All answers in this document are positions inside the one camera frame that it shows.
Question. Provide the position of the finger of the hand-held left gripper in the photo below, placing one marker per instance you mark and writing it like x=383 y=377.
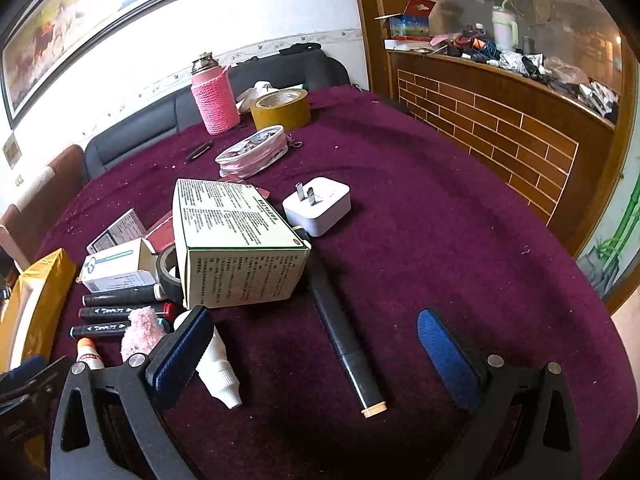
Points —
x=25 y=367

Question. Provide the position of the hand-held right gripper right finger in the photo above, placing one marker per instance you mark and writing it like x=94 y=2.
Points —
x=445 y=360

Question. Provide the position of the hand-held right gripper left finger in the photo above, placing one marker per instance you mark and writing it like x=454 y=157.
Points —
x=180 y=347

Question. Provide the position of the pink plush toy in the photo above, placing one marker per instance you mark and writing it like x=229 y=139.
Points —
x=142 y=335

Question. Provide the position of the white bottle orange cap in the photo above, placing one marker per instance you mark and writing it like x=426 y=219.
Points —
x=90 y=355

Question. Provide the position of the black marker red cap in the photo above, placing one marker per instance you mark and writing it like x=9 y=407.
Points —
x=115 y=313

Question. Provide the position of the yellow cardboard box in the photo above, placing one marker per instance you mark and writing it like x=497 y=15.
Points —
x=42 y=290

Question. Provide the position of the long white blue box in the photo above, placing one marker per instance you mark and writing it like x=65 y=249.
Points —
x=115 y=270

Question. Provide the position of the red foil packet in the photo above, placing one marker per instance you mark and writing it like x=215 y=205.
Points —
x=161 y=235

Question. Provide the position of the large green white box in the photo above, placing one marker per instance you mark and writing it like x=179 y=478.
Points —
x=240 y=250

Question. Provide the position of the small white printed box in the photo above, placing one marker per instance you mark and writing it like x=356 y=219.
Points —
x=117 y=230

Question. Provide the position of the white squeeze bottle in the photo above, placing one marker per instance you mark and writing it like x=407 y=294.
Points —
x=220 y=365

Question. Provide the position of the black tape roll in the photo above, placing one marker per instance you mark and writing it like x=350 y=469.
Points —
x=165 y=270

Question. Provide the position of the black rod beige tip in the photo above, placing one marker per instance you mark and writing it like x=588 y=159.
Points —
x=340 y=330

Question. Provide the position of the maroon tablecloth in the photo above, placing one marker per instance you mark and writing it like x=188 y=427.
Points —
x=425 y=210

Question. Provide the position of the white power adapter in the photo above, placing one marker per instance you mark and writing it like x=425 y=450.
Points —
x=320 y=210

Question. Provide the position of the small black clip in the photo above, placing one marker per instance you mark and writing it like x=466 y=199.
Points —
x=200 y=151

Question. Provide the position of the brown armchair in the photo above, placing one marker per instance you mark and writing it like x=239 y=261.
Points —
x=60 y=170

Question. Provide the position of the black leather sofa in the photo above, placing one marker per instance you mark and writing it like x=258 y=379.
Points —
x=135 y=135

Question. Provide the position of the pink knit-covered thermos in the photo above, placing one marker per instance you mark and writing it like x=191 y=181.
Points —
x=215 y=100

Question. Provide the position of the yellow tape roll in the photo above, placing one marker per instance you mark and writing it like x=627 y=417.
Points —
x=280 y=112

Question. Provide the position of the white tissue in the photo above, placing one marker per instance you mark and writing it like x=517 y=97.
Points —
x=252 y=92

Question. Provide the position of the pile of counter clutter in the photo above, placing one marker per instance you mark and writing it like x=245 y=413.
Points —
x=525 y=62

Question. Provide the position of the black bag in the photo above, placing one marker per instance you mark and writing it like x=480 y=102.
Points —
x=300 y=49

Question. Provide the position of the framed horse painting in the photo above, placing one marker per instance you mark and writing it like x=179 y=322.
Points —
x=75 y=30

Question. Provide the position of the colourful open carton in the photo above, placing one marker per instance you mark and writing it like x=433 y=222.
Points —
x=410 y=25

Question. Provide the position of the etched glass panel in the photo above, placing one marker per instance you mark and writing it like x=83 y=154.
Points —
x=550 y=5

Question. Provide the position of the bamboo wall sticker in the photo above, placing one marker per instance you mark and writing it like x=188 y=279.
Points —
x=615 y=245

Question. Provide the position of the small gold wall plaque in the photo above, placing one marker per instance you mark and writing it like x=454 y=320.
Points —
x=11 y=149

